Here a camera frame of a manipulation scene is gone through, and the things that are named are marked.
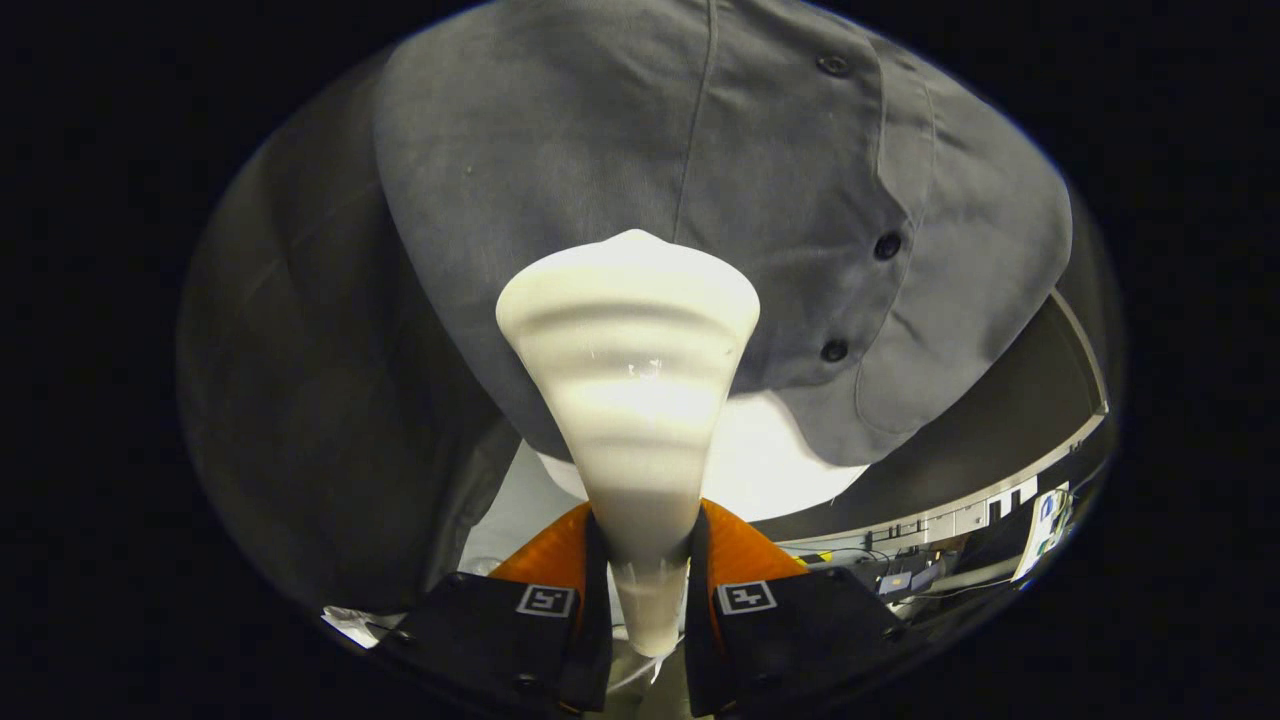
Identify pale mannequin torso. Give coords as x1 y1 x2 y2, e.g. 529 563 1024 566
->
460 388 871 579

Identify white crumpled sheet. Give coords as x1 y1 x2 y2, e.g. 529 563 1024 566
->
322 605 403 648

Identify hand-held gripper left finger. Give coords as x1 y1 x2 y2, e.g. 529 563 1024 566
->
375 500 614 716

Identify grey blue box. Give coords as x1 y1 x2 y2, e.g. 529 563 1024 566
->
878 560 946 597

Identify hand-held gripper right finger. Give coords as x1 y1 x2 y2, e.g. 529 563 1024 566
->
685 498 927 719

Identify grey button shirt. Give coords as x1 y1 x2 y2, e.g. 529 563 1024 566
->
178 0 1074 613

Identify white cluttered desk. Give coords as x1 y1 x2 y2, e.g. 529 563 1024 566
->
1012 483 1076 583

